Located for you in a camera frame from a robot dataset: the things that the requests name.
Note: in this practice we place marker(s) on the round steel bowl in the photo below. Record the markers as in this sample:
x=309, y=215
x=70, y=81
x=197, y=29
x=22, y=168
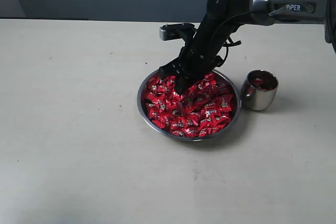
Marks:
x=195, y=108

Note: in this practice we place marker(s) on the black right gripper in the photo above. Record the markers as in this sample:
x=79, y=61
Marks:
x=196, y=58

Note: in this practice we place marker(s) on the red candy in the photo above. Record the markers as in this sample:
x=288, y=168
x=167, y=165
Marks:
x=223, y=103
x=258, y=83
x=161, y=102
x=190, y=131

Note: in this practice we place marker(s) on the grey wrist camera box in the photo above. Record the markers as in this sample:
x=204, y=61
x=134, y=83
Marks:
x=184, y=31

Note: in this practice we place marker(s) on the stainless steel cup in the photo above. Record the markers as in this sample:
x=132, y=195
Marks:
x=259, y=99

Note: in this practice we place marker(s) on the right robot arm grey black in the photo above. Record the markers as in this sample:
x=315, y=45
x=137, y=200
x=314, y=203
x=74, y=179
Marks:
x=268, y=12

